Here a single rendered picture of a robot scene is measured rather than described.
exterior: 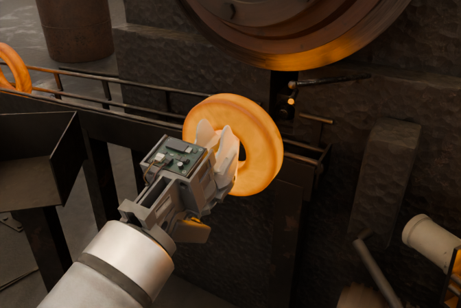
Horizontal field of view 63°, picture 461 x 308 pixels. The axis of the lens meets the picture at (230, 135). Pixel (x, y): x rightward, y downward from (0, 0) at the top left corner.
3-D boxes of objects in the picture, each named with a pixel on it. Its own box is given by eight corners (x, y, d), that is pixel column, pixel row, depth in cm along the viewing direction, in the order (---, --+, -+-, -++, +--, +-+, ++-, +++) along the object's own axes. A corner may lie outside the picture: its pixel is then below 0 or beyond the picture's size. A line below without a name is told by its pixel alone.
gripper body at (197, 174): (219, 145, 44) (158, 230, 37) (228, 190, 50) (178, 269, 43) (166, 129, 47) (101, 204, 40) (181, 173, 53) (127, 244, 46)
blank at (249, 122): (188, 87, 57) (175, 95, 55) (283, 99, 50) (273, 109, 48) (199, 173, 65) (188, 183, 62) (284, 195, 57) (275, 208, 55)
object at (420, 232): (423, 237, 66) (429, 208, 63) (473, 271, 59) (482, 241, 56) (398, 248, 64) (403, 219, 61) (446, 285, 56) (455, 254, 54)
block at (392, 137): (357, 207, 84) (379, 111, 71) (395, 220, 80) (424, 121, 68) (344, 239, 76) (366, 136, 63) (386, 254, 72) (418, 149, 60)
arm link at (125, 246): (162, 313, 41) (97, 276, 45) (186, 274, 43) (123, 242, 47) (136, 278, 34) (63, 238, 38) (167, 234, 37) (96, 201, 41)
